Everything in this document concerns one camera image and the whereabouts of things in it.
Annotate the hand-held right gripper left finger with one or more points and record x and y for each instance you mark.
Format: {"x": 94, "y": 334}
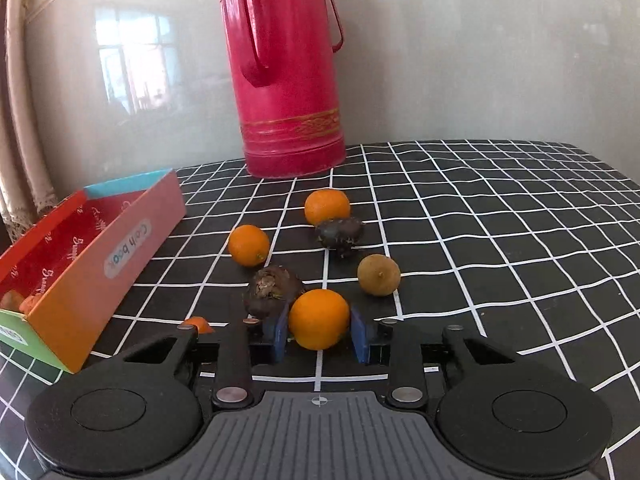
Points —
{"x": 278, "y": 336}

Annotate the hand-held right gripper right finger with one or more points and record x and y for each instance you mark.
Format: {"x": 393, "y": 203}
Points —
{"x": 358, "y": 338}

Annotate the small orange tangerine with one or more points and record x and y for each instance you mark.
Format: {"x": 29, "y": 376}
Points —
{"x": 249, "y": 245}
{"x": 200, "y": 324}
{"x": 318, "y": 318}
{"x": 327, "y": 207}
{"x": 15, "y": 301}

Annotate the colourful cardboard box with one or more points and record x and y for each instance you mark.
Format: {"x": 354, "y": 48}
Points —
{"x": 107, "y": 260}

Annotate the dark purple water chestnut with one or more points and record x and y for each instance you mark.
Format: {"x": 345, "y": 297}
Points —
{"x": 340, "y": 233}
{"x": 270, "y": 292}

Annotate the brown longan fruit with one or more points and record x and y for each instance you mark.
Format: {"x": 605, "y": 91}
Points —
{"x": 378, "y": 275}

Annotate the black white grid tablecloth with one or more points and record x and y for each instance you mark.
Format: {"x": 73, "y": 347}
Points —
{"x": 475, "y": 240}

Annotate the red thermos flask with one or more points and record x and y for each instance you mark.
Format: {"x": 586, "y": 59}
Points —
{"x": 285, "y": 67}

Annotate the beige curtain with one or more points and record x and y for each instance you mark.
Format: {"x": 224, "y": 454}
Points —
{"x": 22, "y": 110}

